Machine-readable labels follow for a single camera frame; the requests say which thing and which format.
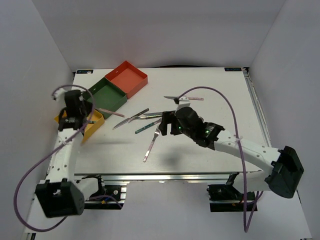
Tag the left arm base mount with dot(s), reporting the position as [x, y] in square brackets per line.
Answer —
[110, 195]

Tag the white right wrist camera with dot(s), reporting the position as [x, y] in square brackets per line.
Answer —
[181, 102]

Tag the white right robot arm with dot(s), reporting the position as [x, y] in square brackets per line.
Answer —
[280, 170]

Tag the pink handled fork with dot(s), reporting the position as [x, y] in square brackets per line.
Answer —
[156, 134]

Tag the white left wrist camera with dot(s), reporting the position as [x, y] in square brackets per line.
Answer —
[58, 94]

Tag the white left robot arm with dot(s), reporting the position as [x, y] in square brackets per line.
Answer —
[61, 195]

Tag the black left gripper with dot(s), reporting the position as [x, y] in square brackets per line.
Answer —
[89, 106]

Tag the yellow box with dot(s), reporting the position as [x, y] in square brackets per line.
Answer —
[95, 123]

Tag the green handled knife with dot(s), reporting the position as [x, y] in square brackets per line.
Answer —
[151, 114]

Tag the pink handled knife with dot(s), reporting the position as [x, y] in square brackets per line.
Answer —
[189, 98]

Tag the green handled fork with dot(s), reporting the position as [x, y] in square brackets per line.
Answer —
[147, 126]

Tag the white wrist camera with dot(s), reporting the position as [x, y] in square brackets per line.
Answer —
[181, 102]
[58, 94]

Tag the aluminium table frame rail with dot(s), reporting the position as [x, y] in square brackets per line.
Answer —
[257, 105]

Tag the green box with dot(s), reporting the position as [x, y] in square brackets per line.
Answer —
[107, 96]

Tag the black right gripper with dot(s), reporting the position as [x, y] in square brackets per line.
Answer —
[168, 118]

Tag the brown handled knife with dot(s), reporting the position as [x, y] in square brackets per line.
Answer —
[128, 118]

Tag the red box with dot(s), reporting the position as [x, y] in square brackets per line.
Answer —
[128, 78]

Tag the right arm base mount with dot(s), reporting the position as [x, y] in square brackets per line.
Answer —
[224, 197]

